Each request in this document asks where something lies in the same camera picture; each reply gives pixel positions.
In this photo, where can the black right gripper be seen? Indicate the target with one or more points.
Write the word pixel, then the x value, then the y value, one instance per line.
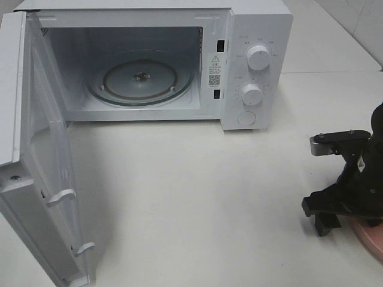
pixel 358 190

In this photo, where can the pink round plate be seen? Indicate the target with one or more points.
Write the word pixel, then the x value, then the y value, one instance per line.
pixel 369 236

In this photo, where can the round white door button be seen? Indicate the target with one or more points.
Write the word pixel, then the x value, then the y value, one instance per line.
pixel 247 118

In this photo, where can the white microwave door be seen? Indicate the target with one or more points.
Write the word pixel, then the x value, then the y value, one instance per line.
pixel 38 192

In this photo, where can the upper white round knob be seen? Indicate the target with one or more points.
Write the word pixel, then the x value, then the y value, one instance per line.
pixel 258 57

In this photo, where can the white microwave oven body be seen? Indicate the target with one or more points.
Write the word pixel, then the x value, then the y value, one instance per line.
pixel 214 35

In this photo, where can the glass microwave turntable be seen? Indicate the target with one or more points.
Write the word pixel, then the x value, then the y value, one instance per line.
pixel 139 77

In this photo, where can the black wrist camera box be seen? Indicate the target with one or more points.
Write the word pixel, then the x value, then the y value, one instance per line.
pixel 336 142

